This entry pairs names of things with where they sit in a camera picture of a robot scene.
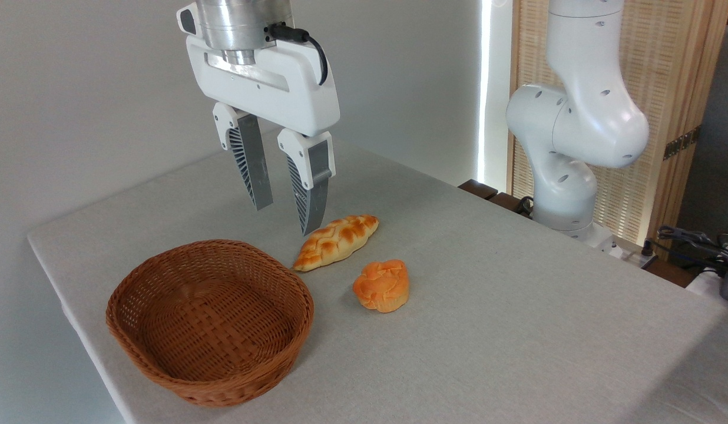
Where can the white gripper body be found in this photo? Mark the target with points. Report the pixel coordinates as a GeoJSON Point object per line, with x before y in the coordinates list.
{"type": "Point", "coordinates": [281, 88]}

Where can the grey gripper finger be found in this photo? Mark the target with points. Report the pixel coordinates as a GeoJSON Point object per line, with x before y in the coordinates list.
{"type": "Point", "coordinates": [312, 188]}
{"type": "Point", "coordinates": [252, 159]}

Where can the round orange bread bun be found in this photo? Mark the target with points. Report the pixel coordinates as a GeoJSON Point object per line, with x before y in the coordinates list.
{"type": "Point", "coordinates": [381, 285]}

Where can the braided bread loaf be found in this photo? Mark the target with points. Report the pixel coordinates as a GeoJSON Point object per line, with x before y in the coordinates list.
{"type": "Point", "coordinates": [334, 241]}

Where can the brown wicker basket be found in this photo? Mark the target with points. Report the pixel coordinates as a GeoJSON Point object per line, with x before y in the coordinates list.
{"type": "Point", "coordinates": [211, 330]}

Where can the dark wooden block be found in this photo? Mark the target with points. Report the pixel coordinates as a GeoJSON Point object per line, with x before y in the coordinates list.
{"type": "Point", "coordinates": [479, 189]}

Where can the grey tablecloth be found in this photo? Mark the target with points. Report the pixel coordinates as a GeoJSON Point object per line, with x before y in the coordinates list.
{"type": "Point", "coordinates": [487, 330]}

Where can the black metal screen hinge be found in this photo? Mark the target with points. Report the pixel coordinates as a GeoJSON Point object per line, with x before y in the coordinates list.
{"type": "Point", "coordinates": [682, 143]}

